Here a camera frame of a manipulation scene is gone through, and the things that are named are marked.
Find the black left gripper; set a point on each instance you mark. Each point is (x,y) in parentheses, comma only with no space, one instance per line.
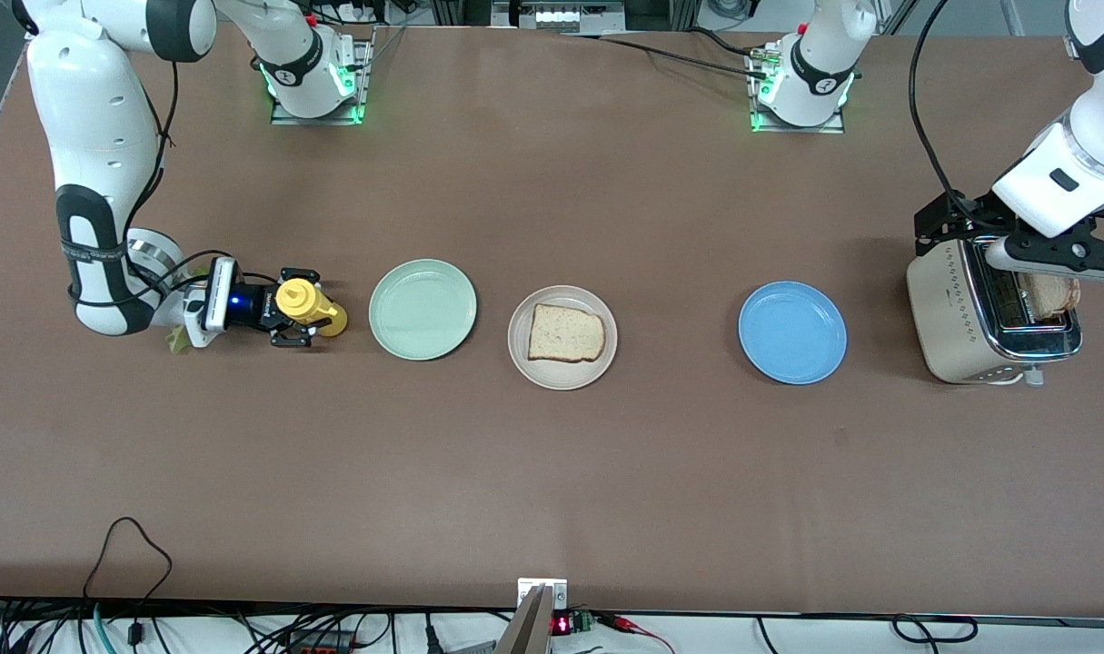
(944,219)

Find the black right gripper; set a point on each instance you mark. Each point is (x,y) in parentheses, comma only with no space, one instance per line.
(259,309)

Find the yellow squeeze bottle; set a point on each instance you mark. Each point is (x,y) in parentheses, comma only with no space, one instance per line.
(320,313)

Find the green lettuce leaf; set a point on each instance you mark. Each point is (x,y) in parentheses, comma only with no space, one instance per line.
(177,343)

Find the brown-crusted bread slice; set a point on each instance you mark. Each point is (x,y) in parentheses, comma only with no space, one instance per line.
(1051,298)
(565,334)

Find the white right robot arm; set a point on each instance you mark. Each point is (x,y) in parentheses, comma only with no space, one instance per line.
(88,91)

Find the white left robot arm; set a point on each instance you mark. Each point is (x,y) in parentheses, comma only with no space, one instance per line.
(1033,200)

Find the mint green plate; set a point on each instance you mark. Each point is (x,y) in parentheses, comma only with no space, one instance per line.
(422,311)

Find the blue plate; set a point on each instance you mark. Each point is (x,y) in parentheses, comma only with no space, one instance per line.
(792,332)

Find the beige plate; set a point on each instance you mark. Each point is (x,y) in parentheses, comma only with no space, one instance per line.
(561,375)

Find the beige chrome toaster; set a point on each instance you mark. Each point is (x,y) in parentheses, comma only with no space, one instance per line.
(947,318)

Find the silver lit control box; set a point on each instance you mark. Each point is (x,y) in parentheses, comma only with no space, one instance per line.
(561,16)

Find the small red display board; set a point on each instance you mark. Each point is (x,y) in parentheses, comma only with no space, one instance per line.
(562,625)

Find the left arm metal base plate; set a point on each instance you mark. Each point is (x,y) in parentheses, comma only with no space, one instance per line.
(801,129)

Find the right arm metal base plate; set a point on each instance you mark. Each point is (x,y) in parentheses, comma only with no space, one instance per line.
(315,120)

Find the aluminium camera mount post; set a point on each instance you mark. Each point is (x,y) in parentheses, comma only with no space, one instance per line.
(526,631)

